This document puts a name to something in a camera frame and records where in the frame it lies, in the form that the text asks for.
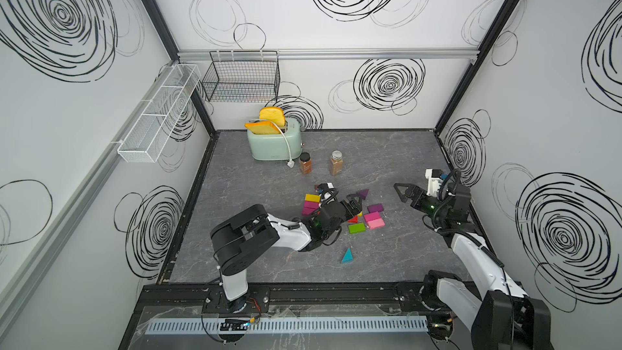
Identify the brown spice jar silver lid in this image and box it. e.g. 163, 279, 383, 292
330, 151, 343, 176

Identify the white mesh wall shelf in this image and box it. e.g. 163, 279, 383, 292
118, 64, 200, 163

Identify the purple triangle block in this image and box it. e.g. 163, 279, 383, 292
356, 189, 369, 200

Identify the yellow toast slice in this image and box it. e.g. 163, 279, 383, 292
245, 121, 282, 135
259, 106, 287, 128

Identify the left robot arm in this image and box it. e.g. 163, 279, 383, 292
210, 183, 364, 302

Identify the light pink block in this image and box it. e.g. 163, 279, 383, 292
366, 218, 386, 230

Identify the green block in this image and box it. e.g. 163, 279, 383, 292
348, 224, 366, 234

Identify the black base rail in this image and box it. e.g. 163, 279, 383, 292
134, 281, 450, 314

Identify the magenta block beside yellow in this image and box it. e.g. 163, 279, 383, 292
303, 201, 320, 211

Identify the white toaster power cable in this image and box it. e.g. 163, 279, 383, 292
269, 121, 296, 169

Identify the mint green toaster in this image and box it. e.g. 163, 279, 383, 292
247, 118, 303, 161

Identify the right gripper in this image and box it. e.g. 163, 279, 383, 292
394, 182, 447, 221

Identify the teal triangle block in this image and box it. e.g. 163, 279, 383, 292
341, 248, 353, 263

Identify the red pepper spice jar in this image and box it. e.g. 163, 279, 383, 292
299, 152, 313, 174

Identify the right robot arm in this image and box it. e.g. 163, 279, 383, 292
394, 178, 552, 349

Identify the yellow block near magenta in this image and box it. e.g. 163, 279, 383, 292
305, 194, 321, 204

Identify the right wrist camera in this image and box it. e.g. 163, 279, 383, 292
425, 169, 447, 198

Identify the black wire basket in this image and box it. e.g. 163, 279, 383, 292
202, 50, 280, 103

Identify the front yellow toast slice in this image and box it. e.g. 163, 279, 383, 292
245, 121, 282, 135

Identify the magenta speckled block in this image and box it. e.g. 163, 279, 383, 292
302, 207, 315, 216

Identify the grey slotted cable duct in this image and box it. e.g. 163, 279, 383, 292
144, 316, 429, 335

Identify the back yellow toast slice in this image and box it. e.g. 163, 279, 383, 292
259, 106, 287, 128

